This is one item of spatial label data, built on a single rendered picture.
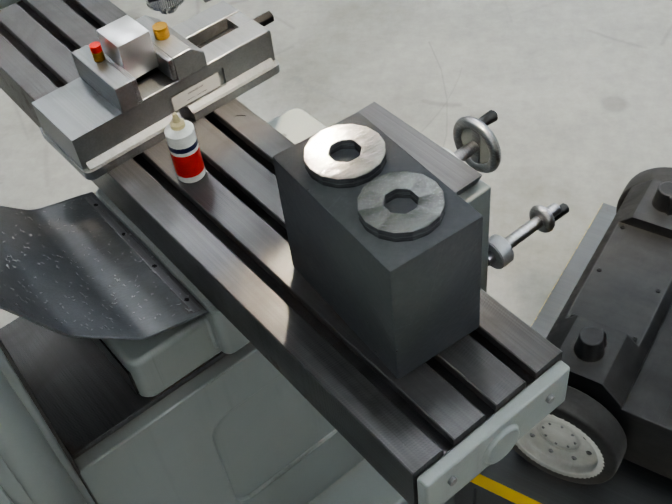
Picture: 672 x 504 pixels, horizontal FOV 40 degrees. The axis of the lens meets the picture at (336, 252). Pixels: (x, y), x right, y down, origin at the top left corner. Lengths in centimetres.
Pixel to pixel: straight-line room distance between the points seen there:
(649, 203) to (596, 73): 132
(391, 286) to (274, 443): 72
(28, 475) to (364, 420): 42
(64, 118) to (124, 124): 8
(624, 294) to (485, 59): 156
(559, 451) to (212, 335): 60
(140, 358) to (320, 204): 40
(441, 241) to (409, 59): 213
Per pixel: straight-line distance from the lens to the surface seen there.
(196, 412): 139
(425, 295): 97
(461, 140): 179
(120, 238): 137
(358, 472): 184
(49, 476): 124
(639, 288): 161
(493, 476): 160
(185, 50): 136
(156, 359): 128
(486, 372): 106
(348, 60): 306
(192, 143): 127
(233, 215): 125
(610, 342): 150
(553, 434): 154
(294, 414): 158
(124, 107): 134
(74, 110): 138
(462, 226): 94
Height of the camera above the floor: 180
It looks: 48 degrees down
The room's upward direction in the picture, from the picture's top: 8 degrees counter-clockwise
